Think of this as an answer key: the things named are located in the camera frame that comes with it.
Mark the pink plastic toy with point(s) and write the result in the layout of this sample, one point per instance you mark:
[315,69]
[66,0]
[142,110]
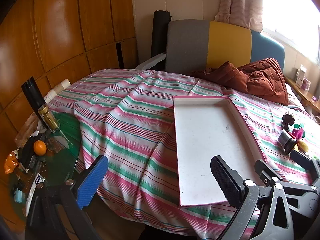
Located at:
[297,132]

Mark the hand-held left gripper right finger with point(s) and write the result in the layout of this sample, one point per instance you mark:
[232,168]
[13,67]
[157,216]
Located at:
[226,180]

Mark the translucent plastic box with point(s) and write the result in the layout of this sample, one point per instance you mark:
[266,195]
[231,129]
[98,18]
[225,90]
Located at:
[27,126]

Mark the black box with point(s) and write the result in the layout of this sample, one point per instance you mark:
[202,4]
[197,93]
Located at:
[28,155]

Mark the black cylinder flask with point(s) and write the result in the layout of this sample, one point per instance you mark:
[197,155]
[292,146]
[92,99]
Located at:
[32,95]

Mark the bright window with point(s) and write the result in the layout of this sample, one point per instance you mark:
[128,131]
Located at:
[287,12]

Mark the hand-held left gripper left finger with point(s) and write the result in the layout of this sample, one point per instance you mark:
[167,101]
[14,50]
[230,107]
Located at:
[92,182]

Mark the wooden wardrobe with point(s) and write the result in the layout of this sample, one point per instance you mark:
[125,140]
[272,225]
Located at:
[62,30]

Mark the pink patterned curtain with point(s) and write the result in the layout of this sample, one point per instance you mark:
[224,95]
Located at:
[240,5]

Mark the brown quilted blanket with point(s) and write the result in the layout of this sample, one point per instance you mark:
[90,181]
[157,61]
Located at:
[260,80]

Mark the white pillow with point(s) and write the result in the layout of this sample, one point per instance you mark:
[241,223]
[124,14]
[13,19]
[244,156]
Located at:
[295,97]

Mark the glass bottle with gold cap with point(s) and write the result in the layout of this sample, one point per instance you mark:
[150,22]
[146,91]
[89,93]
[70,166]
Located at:
[48,118]

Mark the grey yellow blue headboard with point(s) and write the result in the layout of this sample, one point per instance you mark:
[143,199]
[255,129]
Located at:
[190,47]

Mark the white box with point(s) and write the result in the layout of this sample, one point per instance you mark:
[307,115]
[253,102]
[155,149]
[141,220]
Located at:
[300,76]

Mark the black rolled mat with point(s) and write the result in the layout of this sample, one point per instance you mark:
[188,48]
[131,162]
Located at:
[160,32]

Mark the white tube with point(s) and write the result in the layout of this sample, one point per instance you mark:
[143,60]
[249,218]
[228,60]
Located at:
[35,187]

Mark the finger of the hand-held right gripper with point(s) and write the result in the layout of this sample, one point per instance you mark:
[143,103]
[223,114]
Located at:
[263,171]
[303,161]

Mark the black cylindrical toy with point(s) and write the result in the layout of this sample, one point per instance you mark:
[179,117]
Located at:
[287,142]

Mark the wooden bedside shelf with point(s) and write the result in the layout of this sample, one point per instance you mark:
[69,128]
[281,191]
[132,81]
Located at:
[303,97]

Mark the white mug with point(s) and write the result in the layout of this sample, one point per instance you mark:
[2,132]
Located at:
[317,119]

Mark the green glass round table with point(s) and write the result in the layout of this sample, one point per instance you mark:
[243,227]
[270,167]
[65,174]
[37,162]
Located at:
[62,160]

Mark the green plastic toy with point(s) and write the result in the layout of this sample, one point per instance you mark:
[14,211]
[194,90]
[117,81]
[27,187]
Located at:
[298,125]

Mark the stack of paper cups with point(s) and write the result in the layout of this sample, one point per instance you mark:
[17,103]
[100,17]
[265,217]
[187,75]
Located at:
[58,88]

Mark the orange snack packet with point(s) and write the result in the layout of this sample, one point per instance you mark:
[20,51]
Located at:
[10,163]

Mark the dark brown toy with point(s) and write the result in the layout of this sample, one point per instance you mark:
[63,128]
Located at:
[287,120]

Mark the purple box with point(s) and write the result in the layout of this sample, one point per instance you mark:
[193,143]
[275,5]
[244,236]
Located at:
[306,83]

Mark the striped bedsheet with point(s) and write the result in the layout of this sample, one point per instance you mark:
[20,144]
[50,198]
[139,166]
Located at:
[125,130]

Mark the orange fruit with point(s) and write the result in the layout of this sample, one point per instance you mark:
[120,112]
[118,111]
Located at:
[40,147]

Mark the white tray with pink rim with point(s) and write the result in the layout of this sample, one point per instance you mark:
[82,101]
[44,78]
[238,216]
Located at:
[207,142]

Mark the white foam piece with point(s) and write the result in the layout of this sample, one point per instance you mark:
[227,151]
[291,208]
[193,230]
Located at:
[152,61]

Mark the pale yellow toy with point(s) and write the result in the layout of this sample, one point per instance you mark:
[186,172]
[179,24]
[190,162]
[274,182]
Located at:
[303,145]

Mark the small teal box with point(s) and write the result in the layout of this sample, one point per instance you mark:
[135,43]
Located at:
[18,196]

